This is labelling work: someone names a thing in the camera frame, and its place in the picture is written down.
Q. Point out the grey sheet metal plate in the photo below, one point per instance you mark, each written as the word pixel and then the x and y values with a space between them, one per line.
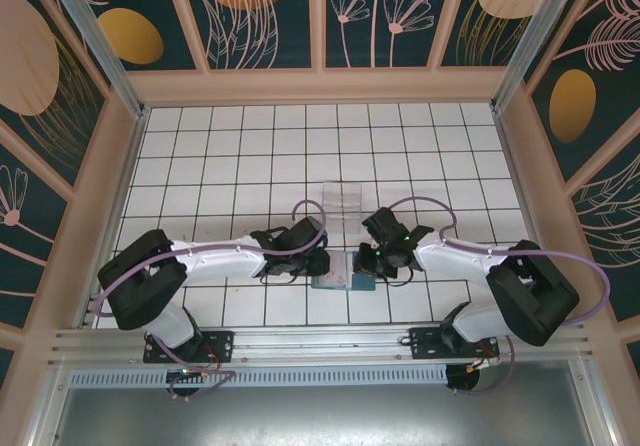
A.
pixel 325 416

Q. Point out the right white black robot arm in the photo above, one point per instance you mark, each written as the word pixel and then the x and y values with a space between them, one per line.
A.
pixel 450 261

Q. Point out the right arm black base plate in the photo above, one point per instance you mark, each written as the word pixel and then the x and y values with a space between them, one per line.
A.
pixel 425 341

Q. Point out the teal leather card holder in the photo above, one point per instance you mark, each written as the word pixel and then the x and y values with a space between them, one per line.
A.
pixel 362 284

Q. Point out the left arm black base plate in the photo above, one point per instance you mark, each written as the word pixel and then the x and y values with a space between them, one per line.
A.
pixel 220 341

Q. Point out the clear acrylic card stand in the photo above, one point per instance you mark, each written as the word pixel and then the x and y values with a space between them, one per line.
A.
pixel 342 206

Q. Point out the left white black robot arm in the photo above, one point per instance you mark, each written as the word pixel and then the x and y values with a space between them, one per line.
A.
pixel 215 261

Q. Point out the aluminium mounting rail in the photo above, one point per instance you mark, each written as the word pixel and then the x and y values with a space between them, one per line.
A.
pixel 320 341

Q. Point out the pink floral card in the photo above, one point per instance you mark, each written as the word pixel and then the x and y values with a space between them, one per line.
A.
pixel 337 276

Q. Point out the aluminium frame post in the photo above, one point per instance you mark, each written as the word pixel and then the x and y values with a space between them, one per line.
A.
pixel 92 31
pixel 525 31

